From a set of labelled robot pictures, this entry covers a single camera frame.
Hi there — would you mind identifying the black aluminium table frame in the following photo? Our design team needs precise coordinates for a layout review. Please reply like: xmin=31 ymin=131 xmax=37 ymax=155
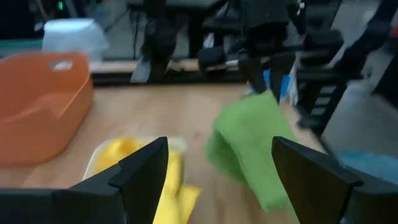
xmin=91 ymin=58 xmax=354 ymax=133

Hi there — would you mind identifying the white plastic container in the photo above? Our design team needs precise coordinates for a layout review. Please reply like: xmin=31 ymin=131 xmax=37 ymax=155
xmin=41 ymin=17 xmax=110 ymax=62

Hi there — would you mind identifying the black rig beam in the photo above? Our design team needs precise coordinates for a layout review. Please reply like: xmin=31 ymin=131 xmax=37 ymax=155
xmin=334 ymin=0 xmax=398 ymax=100

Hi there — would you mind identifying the yellow microfiber towel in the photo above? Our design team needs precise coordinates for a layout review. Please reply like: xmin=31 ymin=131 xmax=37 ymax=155
xmin=152 ymin=151 xmax=203 ymax=224
xmin=93 ymin=136 xmax=156 ymax=184

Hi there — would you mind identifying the spray bottle with blue label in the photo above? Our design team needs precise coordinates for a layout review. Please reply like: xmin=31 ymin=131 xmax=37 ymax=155
xmin=262 ymin=67 xmax=301 ymax=103

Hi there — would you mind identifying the orange plastic basket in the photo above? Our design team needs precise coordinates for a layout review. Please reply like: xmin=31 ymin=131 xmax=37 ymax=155
xmin=0 ymin=51 xmax=95 ymax=166

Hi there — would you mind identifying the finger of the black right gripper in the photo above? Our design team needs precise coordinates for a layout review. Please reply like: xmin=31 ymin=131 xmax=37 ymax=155
xmin=270 ymin=58 xmax=293 ymax=103
xmin=247 ymin=58 xmax=269 ymax=94

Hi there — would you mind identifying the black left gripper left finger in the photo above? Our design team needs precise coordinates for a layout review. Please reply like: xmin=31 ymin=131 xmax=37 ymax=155
xmin=52 ymin=136 xmax=169 ymax=224

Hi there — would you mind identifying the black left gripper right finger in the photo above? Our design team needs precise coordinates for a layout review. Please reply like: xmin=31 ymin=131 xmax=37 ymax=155
xmin=272 ymin=136 xmax=398 ymax=224

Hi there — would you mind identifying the green microfiber towel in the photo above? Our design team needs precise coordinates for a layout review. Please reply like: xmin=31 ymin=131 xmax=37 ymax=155
xmin=204 ymin=89 xmax=298 ymax=218

